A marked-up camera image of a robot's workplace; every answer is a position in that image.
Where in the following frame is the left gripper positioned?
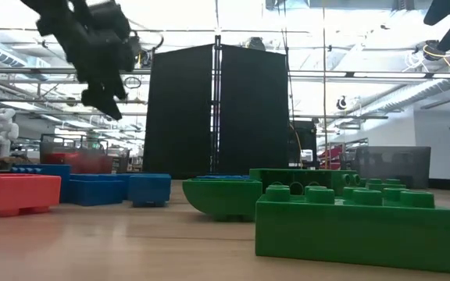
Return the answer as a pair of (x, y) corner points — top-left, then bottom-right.
(56, 21), (134, 122)

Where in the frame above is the orange eight-stud brick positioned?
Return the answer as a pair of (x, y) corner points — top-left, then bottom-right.
(44, 151), (78, 165)
(74, 154), (113, 175)
(0, 173), (63, 218)

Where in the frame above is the green curved four-stud brick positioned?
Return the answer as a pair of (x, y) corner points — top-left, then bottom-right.
(181, 178), (264, 222)

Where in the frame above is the green eight-stud brick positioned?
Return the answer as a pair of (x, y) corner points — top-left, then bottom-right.
(254, 183), (450, 275)
(248, 167), (363, 196)

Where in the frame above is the clear grey plastic bin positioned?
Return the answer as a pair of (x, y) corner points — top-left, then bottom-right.
(38, 133), (130, 175)
(352, 145), (432, 190)

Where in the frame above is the blue eight-stud brick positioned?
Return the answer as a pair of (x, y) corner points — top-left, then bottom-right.
(67, 173), (130, 207)
(10, 163), (73, 204)

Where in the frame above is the blue four-stud brick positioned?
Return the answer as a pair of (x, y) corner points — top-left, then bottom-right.
(196, 174), (250, 181)
(127, 173), (173, 208)

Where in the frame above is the white humanoid robot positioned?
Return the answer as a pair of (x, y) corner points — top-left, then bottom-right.
(0, 107), (21, 159)

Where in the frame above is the black folding screen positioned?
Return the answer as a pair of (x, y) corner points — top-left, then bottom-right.
(142, 34), (291, 176)

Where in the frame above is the red storage bin shelf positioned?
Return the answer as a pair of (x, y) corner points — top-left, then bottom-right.
(317, 144), (347, 171)

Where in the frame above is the black equipment cart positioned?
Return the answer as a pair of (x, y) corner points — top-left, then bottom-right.
(289, 119), (319, 167)

